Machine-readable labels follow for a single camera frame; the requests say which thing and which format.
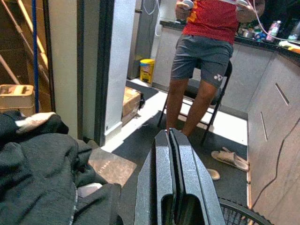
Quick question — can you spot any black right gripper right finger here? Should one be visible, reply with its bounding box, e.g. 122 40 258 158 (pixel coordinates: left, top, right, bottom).
170 127 227 225

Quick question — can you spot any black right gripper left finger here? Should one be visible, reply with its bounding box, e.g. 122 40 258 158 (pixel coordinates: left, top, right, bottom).
134 128 178 225

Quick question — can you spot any beige sandal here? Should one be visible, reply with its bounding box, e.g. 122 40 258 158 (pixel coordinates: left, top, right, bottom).
210 147 249 172
206 168 221 181

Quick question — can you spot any brown doormat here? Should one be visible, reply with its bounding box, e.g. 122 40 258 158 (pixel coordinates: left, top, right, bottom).
88 147 138 188

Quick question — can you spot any pale pink cloth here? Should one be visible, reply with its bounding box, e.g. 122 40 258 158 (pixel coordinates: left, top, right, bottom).
77 182 103 198

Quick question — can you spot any brown cardboard box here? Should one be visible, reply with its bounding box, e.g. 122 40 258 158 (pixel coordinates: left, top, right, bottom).
121 86 145 126

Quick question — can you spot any black folding chair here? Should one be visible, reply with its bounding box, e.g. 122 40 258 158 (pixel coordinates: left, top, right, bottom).
157 60 233 146

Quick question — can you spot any grey kitchen cabinet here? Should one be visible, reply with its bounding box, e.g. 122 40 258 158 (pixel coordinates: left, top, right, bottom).
152 20 300 225

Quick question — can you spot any yellow plastic bin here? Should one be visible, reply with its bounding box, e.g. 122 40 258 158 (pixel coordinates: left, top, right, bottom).
140 58 156 83

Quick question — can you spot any black garment pile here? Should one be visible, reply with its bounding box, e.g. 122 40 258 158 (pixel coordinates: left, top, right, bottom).
0 111 124 225

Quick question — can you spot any white cloth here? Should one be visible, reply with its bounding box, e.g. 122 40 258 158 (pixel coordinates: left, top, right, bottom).
15 112 57 134

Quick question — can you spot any beige plastic stool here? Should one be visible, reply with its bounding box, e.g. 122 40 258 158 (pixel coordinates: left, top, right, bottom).
0 84 36 117

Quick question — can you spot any person in red shirt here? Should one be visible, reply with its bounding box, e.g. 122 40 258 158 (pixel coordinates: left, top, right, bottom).
165 0 266 138

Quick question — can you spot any yellow-green cloth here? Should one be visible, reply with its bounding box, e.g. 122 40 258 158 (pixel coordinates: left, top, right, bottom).
278 40 300 53

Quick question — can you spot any blue pole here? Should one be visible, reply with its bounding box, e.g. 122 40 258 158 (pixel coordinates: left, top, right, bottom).
31 0 40 113

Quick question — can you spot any pink bottle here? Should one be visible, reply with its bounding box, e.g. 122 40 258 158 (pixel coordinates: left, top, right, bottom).
266 20 282 42

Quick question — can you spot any wooden staircase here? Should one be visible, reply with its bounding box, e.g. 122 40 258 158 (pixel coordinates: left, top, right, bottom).
0 0 51 111

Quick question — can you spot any black wire fan guard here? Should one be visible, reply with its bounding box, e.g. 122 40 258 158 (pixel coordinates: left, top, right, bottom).
219 198 274 225

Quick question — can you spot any thin black cable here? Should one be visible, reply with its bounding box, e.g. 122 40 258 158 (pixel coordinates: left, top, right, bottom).
252 117 300 209

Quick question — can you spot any white cable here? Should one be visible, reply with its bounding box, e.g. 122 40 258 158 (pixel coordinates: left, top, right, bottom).
142 0 163 38

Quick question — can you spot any pink-white cable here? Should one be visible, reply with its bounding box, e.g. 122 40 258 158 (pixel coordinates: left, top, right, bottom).
252 0 300 42

